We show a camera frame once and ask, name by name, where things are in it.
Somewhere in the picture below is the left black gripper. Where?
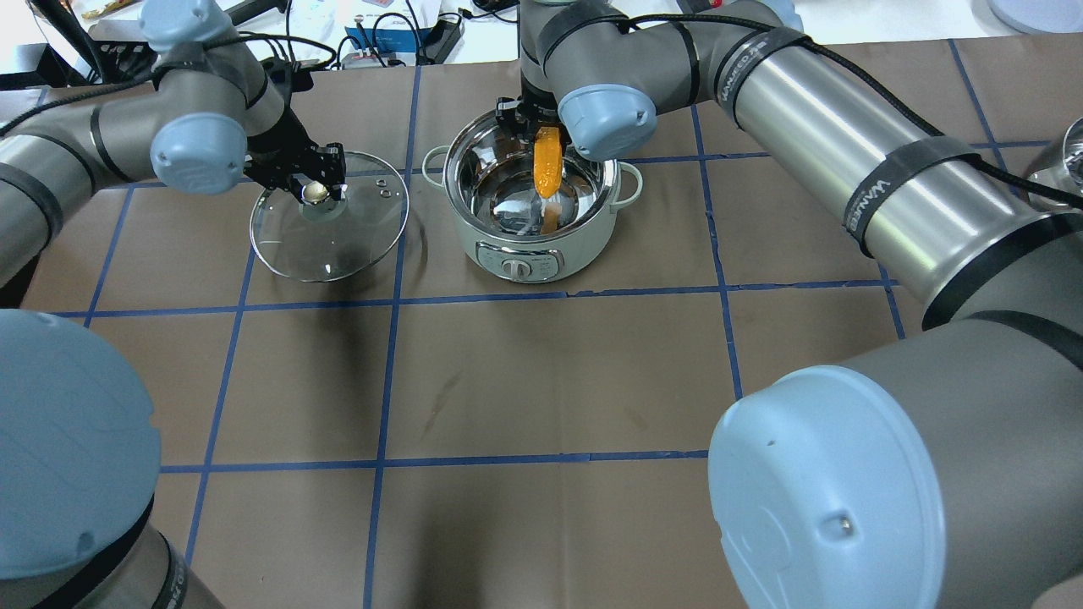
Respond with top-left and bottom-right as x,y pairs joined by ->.
244,107 -> 347,203

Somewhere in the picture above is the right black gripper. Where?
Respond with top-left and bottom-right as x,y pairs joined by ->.
495,96 -> 569,153

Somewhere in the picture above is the orange corn cob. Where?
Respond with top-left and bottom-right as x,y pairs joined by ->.
533,126 -> 563,234

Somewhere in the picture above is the glass pot lid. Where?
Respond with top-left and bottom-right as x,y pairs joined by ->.
249,151 -> 410,283

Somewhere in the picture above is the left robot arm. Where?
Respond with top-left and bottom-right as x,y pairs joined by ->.
3,1 -> 347,608

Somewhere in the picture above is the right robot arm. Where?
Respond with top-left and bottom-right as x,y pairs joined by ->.
492,101 -> 919,608

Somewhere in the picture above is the pale green electric pot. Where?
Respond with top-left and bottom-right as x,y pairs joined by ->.
421,111 -> 643,284

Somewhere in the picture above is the blue white box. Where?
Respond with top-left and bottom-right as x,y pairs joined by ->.
337,1 -> 465,65

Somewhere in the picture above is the tangled black cable bundle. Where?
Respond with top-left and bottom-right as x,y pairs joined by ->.
245,0 -> 356,73

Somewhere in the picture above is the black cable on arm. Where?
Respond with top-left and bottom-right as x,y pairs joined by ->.
626,13 -> 1083,208

